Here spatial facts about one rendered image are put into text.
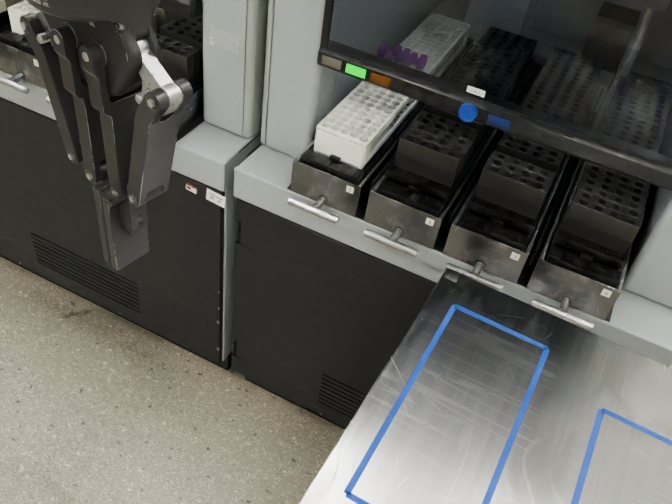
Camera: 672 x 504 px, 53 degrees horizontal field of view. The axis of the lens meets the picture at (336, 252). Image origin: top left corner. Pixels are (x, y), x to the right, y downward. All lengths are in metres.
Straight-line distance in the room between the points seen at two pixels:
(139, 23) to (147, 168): 0.09
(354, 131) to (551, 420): 0.60
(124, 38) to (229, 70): 0.95
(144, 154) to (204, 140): 0.98
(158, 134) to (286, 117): 0.91
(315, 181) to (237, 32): 0.30
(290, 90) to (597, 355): 0.69
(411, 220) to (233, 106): 0.43
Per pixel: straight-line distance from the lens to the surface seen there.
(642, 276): 1.25
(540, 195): 1.17
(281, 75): 1.28
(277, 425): 1.80
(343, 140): 1.20
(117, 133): 0.44
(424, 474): 0.83
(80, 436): 1.82
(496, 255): 1.17
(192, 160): 1.38
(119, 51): 0.40
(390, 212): 1.19
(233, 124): 1.39
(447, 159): 1.19
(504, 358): 0.96
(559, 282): 1.17
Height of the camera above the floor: 1.52
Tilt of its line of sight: 43 degrees down
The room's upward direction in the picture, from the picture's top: 10 degrees clockwise
